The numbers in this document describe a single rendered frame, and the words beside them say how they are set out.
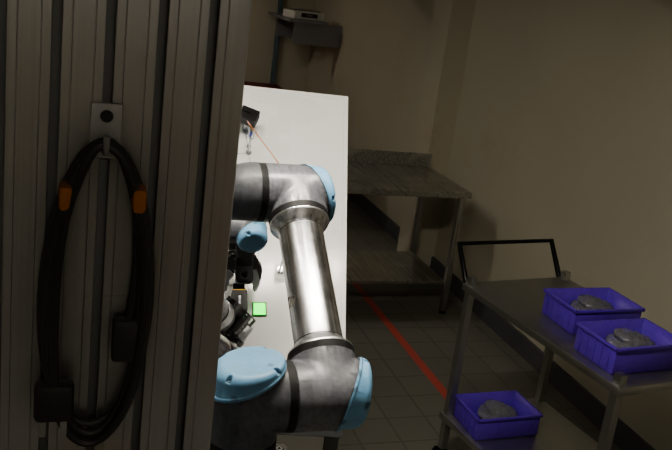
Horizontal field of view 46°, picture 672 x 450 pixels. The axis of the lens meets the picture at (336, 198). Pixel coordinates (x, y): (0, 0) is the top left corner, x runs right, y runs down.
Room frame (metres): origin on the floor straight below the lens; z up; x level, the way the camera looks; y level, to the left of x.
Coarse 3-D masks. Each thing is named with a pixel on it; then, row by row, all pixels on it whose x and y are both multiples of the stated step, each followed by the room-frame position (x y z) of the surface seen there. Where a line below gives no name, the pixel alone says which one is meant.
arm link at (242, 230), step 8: (232, 224) 1.80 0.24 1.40; (240, 224) 1.80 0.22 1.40; (248, 224) 1.80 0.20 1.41; (256, 224) 1.81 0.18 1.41; (264, 224) 1.83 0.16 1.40; (232, 232) 1.79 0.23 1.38; (240, 232) 1.79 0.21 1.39; (248, 232) 1.78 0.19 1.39; (256, 232) 1.79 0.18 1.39; (264, 232) 1.80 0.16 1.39; (232, 240) 1.80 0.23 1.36; (240, 240) 1.78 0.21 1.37; (248, 240) 1.79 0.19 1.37; (256, 240) 1.79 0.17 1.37; (264, 240) 1.80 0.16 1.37; (240, 248) 1.80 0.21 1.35; (248, 248) 1.80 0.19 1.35; (256, 248) 1.80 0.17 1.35
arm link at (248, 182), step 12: (240, 168) 1.47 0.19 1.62; (252, 168) 1.47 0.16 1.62; (240, 180) 1.45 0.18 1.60; (252, 180) 1.44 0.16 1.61; (240, 192) 1.44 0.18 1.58; (252, 192) 1.44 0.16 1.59; (240, 204) 1.44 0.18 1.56; (252, 204) 1.43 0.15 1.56; (240, 216) 1.45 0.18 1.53; (252, 216) 1.45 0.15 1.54
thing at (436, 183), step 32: (352, 160) 5.29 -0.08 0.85; (384, 160) 5.36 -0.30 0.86; (416, 160) 5.44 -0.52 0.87; (352, 192) 4.59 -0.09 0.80; (384, 192) 4.65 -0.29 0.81; (416, 192) 4.72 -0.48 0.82; (448, 192) 4.79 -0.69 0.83; (416, 224) 5.41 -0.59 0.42; (352, 256) 5.14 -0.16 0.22; (384, 256) 5.22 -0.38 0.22; (416, 256) 5.31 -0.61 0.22; (448, 256) 4.87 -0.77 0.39; (448, 288) 4.86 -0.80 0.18
